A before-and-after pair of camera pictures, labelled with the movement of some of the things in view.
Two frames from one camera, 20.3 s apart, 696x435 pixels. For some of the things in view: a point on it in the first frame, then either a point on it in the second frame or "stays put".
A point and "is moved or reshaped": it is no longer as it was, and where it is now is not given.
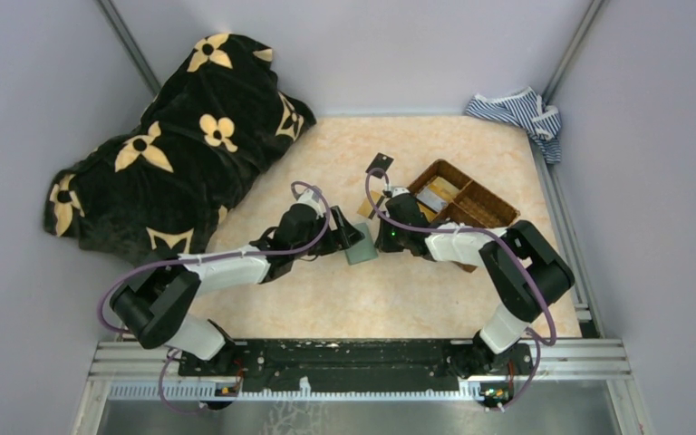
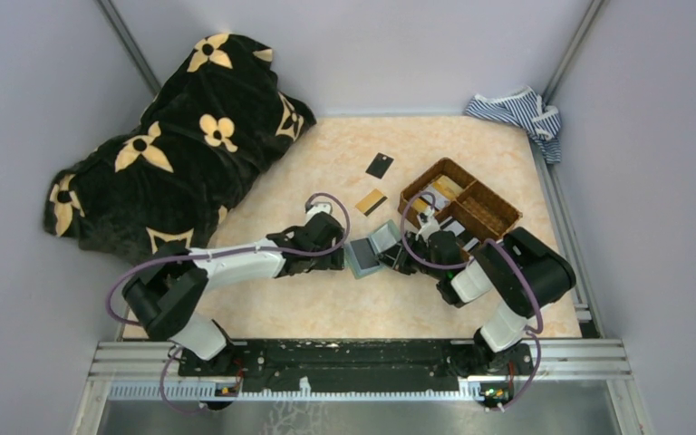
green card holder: x=363 y=250 is moved or reshaped
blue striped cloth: x=527 y=110 stays put
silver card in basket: x=432 y=200 stays put
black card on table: x=380 y=161 stays put
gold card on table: x=365 y=207 stays put
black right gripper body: x=392 y=238 -> x=406 y=264
